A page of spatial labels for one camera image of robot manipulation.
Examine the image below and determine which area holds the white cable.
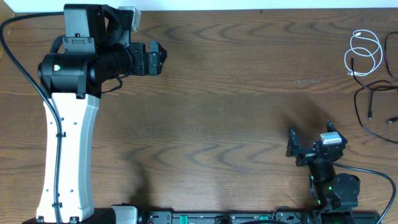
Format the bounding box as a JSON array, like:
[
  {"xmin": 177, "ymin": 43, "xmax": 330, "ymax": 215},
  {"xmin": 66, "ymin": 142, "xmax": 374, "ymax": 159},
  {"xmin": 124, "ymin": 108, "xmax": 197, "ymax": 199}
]
[{"xmin": 343, "ymin": 29, "xmax": 384, "ymax": 77}]

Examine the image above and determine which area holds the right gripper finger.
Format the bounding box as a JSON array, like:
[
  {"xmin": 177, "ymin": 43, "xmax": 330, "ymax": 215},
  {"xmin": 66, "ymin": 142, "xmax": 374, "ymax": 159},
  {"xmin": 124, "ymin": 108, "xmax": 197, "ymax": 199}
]
[
  {"xmin": 285, "ymin": 127, "xmax": 300, "ymax": 157},
  {"xmin": 326, "ymin": 120, "xmax": 348, "ymax": 144}
]

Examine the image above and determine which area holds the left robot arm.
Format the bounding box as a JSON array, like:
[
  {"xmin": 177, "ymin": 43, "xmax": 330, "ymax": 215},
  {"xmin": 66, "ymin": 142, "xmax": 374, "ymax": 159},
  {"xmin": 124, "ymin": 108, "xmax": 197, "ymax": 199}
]
[{"xmin": 34, "ymin": 4, "xmax": 167, "ymax": 223}]

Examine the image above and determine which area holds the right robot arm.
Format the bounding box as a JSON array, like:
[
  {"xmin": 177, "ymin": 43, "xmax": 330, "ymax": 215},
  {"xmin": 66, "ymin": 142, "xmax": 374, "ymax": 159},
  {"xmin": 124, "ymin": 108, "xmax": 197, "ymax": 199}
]
[{"xmin": 285, "ymin": 121, "xmax": 360, "ymax": 223}]

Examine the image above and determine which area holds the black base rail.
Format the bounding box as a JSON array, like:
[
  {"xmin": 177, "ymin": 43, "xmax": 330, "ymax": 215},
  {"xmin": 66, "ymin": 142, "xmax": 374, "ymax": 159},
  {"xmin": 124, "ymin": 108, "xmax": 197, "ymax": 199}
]
[{"xmin": 136, "ymin": 210, "xmax": 382, "ymax": 224}]

